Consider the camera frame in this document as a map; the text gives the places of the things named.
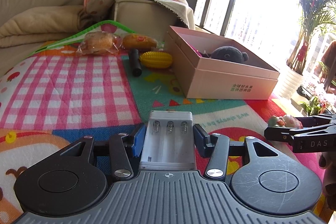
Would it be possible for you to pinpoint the packaged bun yellow label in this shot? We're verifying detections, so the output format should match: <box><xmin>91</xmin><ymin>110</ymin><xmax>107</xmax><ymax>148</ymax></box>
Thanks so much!
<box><xmin>122</xmin><ymin>34</ymin><xmax>157</xmax><ymax>51</ymax></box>

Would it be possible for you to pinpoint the pink plastic strainer scoop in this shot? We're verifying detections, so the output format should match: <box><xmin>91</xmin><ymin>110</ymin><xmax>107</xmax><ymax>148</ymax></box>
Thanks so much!
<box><xmin>191</xmin><ymin>47</ymin><xmax>211</xmax><ymax>58</ymax></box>

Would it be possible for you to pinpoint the packaged round bread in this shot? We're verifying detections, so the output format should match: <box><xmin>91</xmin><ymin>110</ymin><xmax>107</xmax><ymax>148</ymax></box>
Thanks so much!
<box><xmin>75</xmin><ymin>31</ymin><xmax>120</xmax><ymax>56</ymax></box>

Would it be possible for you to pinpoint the black cylinder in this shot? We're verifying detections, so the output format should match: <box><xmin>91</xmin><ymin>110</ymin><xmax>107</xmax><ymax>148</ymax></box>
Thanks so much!
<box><xmin>129</xmin><ymin>49</ymin><xmax>142</xmax><ymax>77</ymax></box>

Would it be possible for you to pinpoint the potted palm plant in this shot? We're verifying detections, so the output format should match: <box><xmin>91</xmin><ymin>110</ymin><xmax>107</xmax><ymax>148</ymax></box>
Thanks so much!
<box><xmin>284</xmin><ymin>0</ymin><xmax>335</xmax><ymax>99</ymax></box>

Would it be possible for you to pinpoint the folded beige blanket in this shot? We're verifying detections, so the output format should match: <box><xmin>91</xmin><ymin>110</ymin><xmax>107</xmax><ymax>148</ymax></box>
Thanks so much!
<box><xmin>1</xmin><ymin>6</ymin><xmax>92</xmax><ymax>48</ymax></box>

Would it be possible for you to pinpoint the colourful play mat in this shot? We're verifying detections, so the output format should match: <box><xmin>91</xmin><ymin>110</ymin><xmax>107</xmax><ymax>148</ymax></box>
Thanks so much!
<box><xmin>1</xmin><ymin>20</ymin><xmax>332</xmax><ymax>223</ymax></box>

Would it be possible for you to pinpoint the black plush toy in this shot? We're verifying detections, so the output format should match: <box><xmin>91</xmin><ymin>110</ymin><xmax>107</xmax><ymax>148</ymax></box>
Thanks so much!
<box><xmin>210</xmin><ymin>46</ymin><xmax>249</xmax><ymax>64</ymax></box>

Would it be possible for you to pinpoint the white battery holder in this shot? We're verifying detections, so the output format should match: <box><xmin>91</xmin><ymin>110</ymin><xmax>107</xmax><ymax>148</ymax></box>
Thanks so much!
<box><xmin>139</xmin><ymin>110</ymin><xmax>196</xmax><ymax>171</ymax></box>

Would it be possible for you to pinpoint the small pink pig toy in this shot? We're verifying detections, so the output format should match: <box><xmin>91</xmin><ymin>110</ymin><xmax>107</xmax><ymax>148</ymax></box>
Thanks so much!
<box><xmin>268</xmin><ymin>114</ymin><xmax>303</xmax><ymax>129</ymax></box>

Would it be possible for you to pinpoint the yellow corn toy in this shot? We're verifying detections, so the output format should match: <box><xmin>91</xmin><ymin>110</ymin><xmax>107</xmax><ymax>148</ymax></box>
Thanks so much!
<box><xmin>139</xmin><ymin>51</ymin><xmax>173</xmax><ymax>69</ymax></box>

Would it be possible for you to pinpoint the pink cardboard box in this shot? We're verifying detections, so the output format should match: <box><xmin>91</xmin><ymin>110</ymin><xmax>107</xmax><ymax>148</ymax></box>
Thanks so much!
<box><xmin>164</xmin><ymin>26</ymin><xmax>280</xmax><ymax>100</ymax></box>

